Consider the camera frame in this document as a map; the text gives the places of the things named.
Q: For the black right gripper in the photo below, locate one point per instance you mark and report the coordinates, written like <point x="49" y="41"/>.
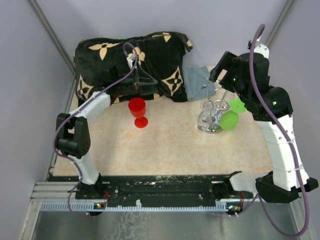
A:
<point x="229" y="62"/>

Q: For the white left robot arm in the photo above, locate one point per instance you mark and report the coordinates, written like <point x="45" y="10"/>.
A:
<point x="72" y="137"/>

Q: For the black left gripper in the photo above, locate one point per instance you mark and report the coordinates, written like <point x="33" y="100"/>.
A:
<point x="141" y="78"/>

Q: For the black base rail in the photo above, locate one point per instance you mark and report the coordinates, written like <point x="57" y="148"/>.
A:
<point x="158" y="191"/>

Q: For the black floral blanket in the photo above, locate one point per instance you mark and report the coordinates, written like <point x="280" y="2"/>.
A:
<point x="160" y="54"/>

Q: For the green wine glass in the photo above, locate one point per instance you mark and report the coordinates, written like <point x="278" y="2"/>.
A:
<point x="230" y="119"/>

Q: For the red wine glass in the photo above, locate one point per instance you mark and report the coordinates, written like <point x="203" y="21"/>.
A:
<point x="137" y="107"/>

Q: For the blue grey cloth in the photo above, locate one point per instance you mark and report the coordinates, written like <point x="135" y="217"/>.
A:
<point x="197" y="84"/>

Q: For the clear wine glass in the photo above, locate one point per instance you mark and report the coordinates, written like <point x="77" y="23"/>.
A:
<point x="209" y="119"/>

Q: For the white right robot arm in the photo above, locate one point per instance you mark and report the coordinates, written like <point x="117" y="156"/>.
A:
<point x="247" y="75"/>

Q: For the chrome wine glass rack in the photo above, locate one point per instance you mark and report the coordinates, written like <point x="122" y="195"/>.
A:
<point x="219" y="100"/>

